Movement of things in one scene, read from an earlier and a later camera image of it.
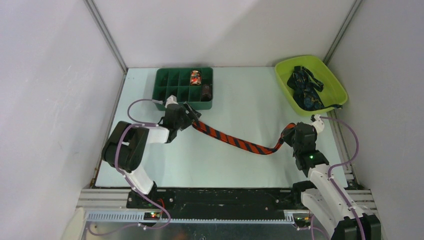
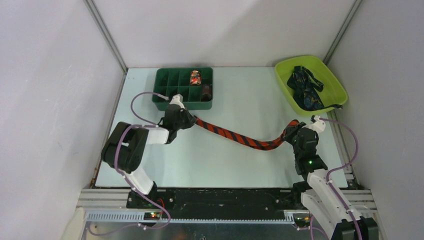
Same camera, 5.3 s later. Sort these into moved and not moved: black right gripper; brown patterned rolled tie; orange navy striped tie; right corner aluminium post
Moved: orange navy striped tie
Not moved: brown patterned rolled tie; black right gripper; right corner aluminium post
